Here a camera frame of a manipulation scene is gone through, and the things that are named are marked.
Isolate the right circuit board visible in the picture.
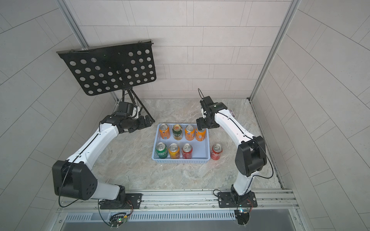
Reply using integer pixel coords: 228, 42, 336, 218
234, 209, 250, 226

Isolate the yellow-orange Schweppes can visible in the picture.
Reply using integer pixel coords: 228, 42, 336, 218
169, 143, 180, 159

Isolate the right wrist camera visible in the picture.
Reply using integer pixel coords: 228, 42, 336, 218
200, 96, 214, 118

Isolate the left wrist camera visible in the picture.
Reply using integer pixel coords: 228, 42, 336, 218
117, 102, 140, 118

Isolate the black perforated music stand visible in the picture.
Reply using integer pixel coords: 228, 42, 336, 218
56, 39, 157, 123

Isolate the green Sprite can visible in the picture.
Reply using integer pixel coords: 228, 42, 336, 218
155, 142, 168, 159

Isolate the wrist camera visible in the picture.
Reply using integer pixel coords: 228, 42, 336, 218
117, 102, 140, 118
200, 96, 214, 118

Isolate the aluminium mounting rail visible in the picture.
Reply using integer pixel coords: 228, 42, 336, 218
56, 189, 300, 214

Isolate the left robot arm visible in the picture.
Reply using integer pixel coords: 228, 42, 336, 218
52, 115, 155, 201

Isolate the left circuit board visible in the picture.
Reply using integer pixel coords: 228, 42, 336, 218
109, 212, 128, 229

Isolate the red cola can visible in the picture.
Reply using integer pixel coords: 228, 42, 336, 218
211, 143, 223, 160
182, 143, 193, 159

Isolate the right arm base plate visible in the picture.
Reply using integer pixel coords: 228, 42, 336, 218
217, 191, 258, 208

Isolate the green gold-top tea can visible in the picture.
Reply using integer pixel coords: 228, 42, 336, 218
172, 124, 183, 141

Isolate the orange soda can back-left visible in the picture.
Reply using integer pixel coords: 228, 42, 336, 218
159, 123, 171, 140

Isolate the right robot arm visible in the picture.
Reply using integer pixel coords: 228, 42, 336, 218
197, 97, 267, 196

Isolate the light blue plastic basket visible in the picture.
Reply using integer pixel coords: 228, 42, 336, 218
152, 123, 211, 164

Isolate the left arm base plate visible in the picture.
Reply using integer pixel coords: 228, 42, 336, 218
99, 193, 143, 210

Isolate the circuit board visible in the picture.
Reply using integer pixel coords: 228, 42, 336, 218
234, 209, 250, 226
109, 212, 128, 229

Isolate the orange Fanta can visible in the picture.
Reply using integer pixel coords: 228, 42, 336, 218
185, 125, 195, 141
195, 128, 206, 141

